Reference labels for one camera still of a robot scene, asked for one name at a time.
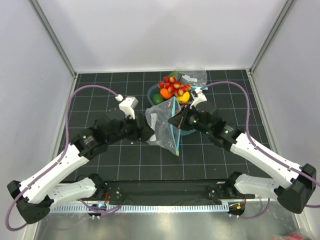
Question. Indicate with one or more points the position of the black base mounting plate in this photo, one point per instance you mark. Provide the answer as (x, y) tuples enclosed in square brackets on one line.
[(170, 192)]

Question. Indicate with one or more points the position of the orange fruit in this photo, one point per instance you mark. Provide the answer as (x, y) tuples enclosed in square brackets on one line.
[(165, 93)]

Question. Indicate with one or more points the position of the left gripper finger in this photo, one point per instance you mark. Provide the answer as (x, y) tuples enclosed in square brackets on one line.
[(143, 128), (140, 137)]

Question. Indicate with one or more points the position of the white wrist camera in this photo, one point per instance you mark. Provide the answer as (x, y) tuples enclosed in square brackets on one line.
[(127, 105), (198, 97)]

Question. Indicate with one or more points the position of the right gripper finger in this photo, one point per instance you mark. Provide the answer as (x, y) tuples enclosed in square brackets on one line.
[(178, 121), (186, 108)]

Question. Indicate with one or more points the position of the red cherry fruit cluster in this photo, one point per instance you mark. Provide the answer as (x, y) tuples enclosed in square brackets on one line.
[(174, 85)]

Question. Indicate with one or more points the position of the teal plastic tray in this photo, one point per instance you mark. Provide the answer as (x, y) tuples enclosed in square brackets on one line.
[(153, 90)]

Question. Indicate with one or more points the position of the yellow lemon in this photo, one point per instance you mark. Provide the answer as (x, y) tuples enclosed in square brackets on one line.
[(183, 99)]

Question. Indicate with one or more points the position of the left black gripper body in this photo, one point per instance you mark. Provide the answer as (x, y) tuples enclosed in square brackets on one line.
[(129, 127)]

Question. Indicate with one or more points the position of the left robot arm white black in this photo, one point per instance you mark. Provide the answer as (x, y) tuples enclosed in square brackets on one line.
[(36, 196)]

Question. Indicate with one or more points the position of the black grid mat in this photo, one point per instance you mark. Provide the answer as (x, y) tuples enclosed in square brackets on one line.
[(198, 158)]

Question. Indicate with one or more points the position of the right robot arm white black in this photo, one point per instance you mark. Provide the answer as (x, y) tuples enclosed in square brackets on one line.
[(289, 183)]

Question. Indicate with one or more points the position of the green leaf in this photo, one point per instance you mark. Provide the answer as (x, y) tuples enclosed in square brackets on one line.
[(176, 74)]

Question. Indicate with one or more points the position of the clear zip top bag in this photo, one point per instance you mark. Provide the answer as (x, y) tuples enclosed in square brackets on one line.
[(165, 134)]

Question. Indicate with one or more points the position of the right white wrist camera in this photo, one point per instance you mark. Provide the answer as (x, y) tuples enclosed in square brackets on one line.
[(198, 97)]

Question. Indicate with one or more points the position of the green lime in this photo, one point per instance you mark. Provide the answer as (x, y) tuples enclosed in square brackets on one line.
[(157, 99)]

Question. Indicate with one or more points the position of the slotted white cable duct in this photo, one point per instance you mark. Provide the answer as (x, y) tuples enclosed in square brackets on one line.
[(81, 208)]

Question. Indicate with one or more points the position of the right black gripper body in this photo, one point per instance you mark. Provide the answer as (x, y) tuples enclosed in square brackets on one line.
[(191, 121)]

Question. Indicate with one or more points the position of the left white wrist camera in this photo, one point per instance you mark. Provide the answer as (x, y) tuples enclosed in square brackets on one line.
[(127, 105)]

